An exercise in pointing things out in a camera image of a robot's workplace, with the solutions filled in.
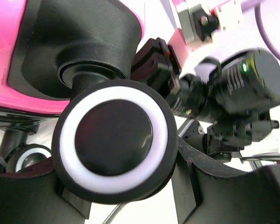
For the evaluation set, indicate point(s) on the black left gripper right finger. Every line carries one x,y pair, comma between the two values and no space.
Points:
209,192

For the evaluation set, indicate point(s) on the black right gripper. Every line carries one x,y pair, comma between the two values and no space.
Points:
247,83

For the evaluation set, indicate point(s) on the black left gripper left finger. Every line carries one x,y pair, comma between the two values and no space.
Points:
35,195

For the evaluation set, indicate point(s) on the pink hard-shell suitcase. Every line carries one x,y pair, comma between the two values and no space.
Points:
41,40

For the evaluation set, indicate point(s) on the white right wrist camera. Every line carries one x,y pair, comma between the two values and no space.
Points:
196,25

